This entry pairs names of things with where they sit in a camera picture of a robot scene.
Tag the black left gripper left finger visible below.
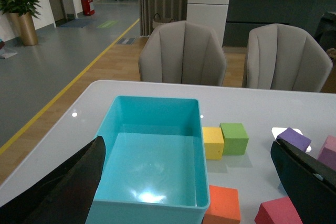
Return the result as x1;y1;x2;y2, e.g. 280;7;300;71
1;136;106;223

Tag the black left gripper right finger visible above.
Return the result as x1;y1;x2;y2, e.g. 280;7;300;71
270;138;335;223

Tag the pink foam block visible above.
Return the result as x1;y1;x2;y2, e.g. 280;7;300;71
317;135;336;170

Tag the magenta foam block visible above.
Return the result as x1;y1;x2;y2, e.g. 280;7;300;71
255;197;302;223

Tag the purple foam block far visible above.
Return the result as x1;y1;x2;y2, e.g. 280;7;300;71
276;127;311;152

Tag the green foam block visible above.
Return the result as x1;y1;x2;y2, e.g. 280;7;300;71
219;123;249;155

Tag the orange foam block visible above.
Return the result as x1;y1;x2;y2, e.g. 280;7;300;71
202;185;241;224

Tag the teal plastic bin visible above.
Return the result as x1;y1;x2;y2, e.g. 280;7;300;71
87;96;209;223

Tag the yellow foam block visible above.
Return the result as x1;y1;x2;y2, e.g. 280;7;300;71
202;127;224;160

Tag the grey chair right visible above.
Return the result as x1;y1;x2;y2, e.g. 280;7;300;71
242;24;333;92

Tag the grey chair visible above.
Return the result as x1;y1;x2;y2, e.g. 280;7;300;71
242;24;333;92
139;21;227;86

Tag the dark kitchen counter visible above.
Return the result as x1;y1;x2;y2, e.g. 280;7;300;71
223;0;335;47

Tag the grey chair left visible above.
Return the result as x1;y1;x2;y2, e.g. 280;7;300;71
139;21;227;86

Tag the potted plant gold pot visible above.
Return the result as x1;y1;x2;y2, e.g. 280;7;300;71
1;0;41;46

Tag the red box on floor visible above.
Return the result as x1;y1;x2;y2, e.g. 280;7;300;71
81;0;95;16

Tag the white pillar cabinet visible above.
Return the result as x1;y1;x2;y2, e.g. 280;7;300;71
186;0;234;48

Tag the woven basket with handles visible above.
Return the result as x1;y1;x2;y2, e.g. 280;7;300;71
152;13;176;29

